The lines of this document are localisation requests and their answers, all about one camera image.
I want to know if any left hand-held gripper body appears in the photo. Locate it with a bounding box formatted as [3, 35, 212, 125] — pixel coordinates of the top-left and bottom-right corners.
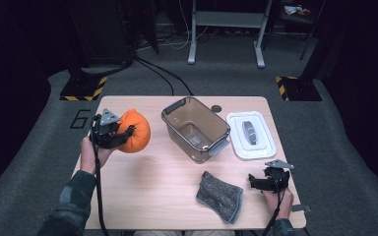
[90, 108, 122, 150]

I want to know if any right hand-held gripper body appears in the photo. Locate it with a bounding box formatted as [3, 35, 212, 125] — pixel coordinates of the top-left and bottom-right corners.
[263, 158, 294, 193]

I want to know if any orange plush toy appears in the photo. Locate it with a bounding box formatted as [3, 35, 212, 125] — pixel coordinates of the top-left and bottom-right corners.
[115, 108, 152, 154]

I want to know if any white box lid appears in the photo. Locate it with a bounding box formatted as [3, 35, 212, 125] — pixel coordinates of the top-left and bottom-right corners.
[225, 110, 278, 161]

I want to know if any grey cloth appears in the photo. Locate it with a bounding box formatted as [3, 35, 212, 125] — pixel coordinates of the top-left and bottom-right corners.
[195, 170, 244, 225]

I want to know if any brown transparent storage box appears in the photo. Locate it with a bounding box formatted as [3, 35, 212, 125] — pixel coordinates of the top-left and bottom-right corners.
[160, 96, 231, 164]

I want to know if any person's right hand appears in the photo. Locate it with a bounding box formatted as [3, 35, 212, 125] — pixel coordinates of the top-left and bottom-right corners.
[262, 188, 294, 220]

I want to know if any person's left hand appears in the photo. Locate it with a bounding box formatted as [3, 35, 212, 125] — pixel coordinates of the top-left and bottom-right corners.
[79, 136, 114, 176]

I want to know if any grey tape strip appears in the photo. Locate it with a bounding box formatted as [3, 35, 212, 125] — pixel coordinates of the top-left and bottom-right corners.
[291, 204, 312, 213]

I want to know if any black base with yellow stripes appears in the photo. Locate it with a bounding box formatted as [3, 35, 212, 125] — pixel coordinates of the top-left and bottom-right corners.
[59, 76, 108, 101]
[275, 76, 323, 102]

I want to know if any black cabinet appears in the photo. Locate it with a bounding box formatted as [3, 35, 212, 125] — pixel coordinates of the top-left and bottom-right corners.
[67, 0, 136, 67]

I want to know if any white metal stand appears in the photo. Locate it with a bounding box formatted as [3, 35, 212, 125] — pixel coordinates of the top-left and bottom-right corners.
[187, 0, 274, 69]

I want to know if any orange and white clutter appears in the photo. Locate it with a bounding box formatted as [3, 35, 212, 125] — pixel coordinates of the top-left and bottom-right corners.
[283, 4, 311, 17]

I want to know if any right hand-held gripper cable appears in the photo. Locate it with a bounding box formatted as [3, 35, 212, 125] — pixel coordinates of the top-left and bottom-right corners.
[262, 178, 284, 236]

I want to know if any hand-held gripper cable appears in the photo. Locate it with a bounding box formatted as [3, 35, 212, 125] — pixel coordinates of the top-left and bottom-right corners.
[262, 178, 284, 236]
[92, 121, 111, 236]

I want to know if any left hand-held gripper cable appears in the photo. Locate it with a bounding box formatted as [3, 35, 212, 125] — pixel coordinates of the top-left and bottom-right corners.
[92, 121, 111, 236]

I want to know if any black floor cable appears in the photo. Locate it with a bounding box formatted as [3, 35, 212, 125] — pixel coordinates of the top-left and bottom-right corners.
[136, 56, 195, 96]
[134, 58, 175, 96]

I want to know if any white cable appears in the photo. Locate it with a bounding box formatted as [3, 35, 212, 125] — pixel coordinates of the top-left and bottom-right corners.
[163, 0, 211, 51]

